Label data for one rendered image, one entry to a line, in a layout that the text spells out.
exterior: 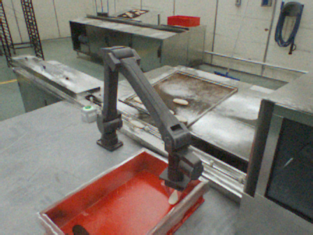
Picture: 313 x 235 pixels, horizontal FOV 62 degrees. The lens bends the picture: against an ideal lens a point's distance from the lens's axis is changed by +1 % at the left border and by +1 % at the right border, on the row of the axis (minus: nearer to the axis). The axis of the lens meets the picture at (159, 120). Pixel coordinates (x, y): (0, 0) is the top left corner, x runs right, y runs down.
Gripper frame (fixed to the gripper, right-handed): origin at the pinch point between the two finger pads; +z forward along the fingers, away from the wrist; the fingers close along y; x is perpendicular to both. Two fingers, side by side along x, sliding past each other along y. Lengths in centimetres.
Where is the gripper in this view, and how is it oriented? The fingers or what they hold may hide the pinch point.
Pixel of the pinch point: (175, 196)
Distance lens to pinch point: 98.6
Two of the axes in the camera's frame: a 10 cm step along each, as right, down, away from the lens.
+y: 8.6, 2.4, -4.6
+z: 0.0, 8.8, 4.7
